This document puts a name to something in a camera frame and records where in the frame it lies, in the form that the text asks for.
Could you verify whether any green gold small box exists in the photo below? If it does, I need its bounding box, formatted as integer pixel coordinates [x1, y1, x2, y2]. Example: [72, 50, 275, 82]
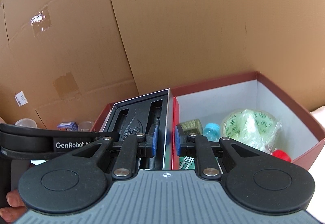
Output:
[180, 119, 203, 135]

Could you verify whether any red gift box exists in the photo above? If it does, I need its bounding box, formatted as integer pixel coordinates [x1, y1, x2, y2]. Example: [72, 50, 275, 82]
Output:
[95, 89, 173, 170]

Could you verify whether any bagged green white item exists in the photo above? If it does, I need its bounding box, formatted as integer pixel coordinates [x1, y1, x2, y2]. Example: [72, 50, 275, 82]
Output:
[232, 110, 282, 154]

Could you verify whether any person's left hand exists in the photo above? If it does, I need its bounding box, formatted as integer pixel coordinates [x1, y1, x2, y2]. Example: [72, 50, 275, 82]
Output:
[0, 189, 27, 223]

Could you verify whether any clear round swab container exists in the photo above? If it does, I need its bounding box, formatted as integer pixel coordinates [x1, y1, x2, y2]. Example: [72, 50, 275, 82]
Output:
[15, 118, 37, 128]

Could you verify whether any white shipping label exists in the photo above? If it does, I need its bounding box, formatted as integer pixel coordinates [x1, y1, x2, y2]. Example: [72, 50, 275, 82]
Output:
[15, 91, 28, 107]

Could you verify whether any pink tissue pack bag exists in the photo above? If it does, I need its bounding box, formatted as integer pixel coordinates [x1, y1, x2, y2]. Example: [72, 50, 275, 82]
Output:
[78, 121, 94, 132]

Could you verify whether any green patterned tape roll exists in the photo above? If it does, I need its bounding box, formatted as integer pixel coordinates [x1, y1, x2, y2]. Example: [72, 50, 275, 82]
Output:
[221, 109, 282, 153]

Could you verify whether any blue playing card box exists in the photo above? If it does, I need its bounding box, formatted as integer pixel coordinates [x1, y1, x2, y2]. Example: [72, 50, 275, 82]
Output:
[57, 122, 78, 131]

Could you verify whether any maroon storage box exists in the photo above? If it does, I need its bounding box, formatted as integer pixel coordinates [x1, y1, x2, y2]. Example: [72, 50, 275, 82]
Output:
[94, 72, 324, 170]

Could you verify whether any red bottle cap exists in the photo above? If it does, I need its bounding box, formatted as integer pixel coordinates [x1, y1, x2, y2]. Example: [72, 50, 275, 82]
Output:
[271, 150, 292, 162]

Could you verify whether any brown cardboard backdrop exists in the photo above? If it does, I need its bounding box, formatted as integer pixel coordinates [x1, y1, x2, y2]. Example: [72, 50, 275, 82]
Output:
[1, 0, 324, 128]

